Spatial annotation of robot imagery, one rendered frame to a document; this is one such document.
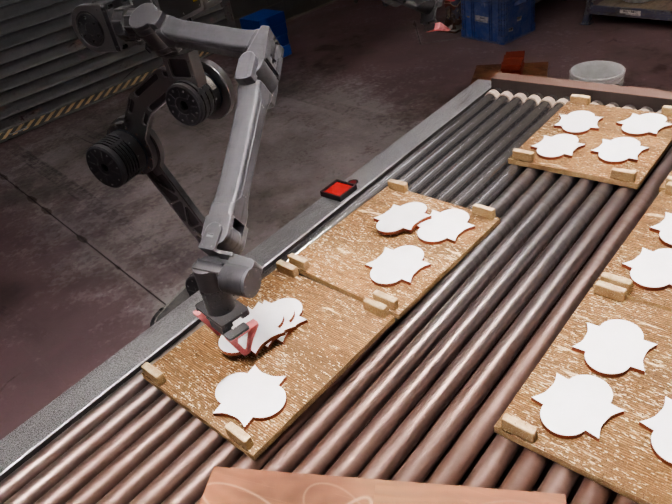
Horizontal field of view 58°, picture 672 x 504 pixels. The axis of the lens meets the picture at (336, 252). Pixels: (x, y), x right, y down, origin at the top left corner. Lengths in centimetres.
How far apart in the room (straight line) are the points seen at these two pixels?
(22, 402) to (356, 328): 198
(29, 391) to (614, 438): 246
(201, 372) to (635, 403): 80
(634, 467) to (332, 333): 59
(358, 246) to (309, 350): 35
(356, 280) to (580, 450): 60
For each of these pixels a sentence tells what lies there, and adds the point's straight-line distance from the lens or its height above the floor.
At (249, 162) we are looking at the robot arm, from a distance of 124.
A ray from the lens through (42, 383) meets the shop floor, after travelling 303.
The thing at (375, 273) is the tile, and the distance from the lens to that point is 139.
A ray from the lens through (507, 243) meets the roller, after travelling 150.
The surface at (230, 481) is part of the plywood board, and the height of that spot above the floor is 104.
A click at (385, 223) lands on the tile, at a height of 95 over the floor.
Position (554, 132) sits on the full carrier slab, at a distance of 194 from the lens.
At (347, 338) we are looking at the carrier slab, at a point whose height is 94.
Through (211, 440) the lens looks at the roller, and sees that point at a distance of 119.
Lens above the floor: 180
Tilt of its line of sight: 35 degrees down
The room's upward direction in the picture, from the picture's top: 12 degrees counter-clockwise
